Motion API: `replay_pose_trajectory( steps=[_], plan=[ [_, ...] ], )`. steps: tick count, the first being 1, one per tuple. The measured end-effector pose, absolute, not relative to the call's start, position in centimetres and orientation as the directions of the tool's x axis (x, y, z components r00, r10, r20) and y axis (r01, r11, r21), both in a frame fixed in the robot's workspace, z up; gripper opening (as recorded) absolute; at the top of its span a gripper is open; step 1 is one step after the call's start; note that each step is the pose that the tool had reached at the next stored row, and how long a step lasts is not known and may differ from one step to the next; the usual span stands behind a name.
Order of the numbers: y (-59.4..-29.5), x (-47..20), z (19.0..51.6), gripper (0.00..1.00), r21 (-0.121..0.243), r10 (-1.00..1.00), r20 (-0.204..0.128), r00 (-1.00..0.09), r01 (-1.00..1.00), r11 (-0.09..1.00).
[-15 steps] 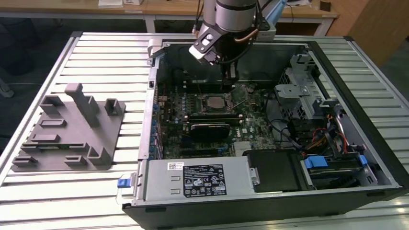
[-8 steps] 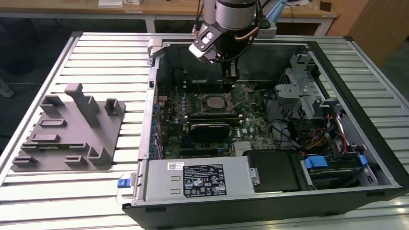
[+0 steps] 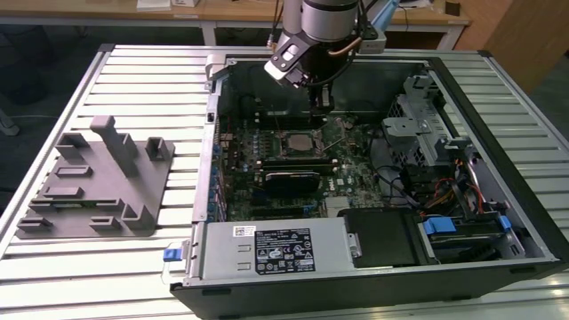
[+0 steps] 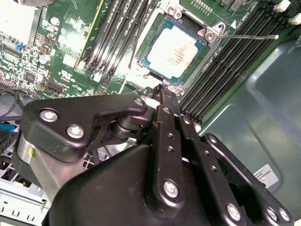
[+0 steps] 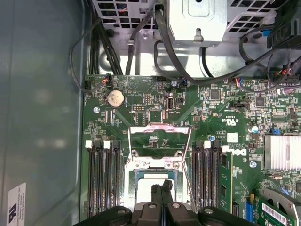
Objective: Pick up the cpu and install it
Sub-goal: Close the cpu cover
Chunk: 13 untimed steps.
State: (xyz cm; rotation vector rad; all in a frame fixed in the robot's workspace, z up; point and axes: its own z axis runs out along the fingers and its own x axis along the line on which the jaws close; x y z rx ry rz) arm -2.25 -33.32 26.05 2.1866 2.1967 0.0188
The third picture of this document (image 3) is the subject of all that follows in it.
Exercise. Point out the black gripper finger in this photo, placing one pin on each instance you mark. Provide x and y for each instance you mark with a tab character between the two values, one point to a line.
316	106

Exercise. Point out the silver CPU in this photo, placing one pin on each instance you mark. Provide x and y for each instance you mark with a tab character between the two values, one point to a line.
300	141

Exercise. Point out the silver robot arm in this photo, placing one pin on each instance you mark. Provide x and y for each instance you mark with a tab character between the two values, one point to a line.
330	20

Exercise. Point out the CPU socket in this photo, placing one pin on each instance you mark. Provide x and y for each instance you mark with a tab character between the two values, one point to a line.
282	146

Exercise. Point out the metal drive cage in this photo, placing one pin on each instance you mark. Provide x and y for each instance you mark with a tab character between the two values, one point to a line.
402	128

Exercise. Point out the black graphics card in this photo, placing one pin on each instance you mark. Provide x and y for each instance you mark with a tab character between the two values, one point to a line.
293	185

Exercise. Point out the green motherboard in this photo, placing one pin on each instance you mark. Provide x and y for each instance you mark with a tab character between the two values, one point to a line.
360	191

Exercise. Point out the silver finned heatsink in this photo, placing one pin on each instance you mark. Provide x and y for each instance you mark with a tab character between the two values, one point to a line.
338	206

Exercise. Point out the black expansion slot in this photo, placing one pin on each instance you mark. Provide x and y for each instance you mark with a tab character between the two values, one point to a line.
278	217
277	210

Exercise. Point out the small black box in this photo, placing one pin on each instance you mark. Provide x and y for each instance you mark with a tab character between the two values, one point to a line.
452	8

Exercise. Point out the white labelled box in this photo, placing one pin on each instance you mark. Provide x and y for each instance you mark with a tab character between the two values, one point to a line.
184	2

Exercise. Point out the black plastic shroud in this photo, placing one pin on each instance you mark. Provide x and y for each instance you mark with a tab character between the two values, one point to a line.
382	240

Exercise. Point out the white cardboard box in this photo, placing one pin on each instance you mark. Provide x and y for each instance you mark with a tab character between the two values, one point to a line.
153	4

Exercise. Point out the wooden cabinet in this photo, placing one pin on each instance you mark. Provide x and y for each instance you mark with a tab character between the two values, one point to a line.
524	33

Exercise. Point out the silver power supply unit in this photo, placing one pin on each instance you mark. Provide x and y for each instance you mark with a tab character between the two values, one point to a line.
221	246

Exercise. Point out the grey parts rack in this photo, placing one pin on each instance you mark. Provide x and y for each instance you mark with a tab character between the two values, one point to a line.
101	186

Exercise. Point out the black hard disk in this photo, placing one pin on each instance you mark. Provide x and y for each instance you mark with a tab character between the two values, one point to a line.
466	246

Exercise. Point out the blue plastic clip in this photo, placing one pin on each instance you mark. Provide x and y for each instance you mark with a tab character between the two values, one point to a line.
505	223

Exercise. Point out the blue plastic latch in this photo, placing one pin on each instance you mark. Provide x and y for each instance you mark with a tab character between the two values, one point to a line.
172	255

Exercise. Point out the black PC case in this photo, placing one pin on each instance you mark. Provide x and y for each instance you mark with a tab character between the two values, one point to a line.
310	300

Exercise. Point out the grey stand foot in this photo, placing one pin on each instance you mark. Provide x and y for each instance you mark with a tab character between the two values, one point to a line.
8	125

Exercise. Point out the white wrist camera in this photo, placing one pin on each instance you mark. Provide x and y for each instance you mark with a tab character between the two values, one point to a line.
286	58

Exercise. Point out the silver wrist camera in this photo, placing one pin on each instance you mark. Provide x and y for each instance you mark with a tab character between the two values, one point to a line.
373	45

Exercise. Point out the grey case corner bracket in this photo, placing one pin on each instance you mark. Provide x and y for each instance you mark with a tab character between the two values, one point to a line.
214	65

